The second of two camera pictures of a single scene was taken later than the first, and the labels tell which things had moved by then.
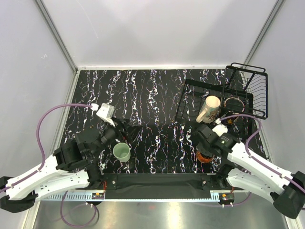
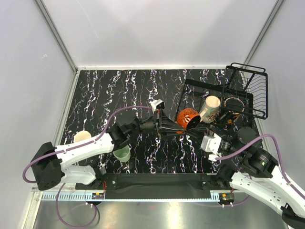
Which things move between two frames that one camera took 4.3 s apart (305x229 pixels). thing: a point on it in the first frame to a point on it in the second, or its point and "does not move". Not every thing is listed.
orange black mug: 204,159 to 188,118
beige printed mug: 208,110 does not move
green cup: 122,151 does not move
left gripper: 131,131 to 160,120
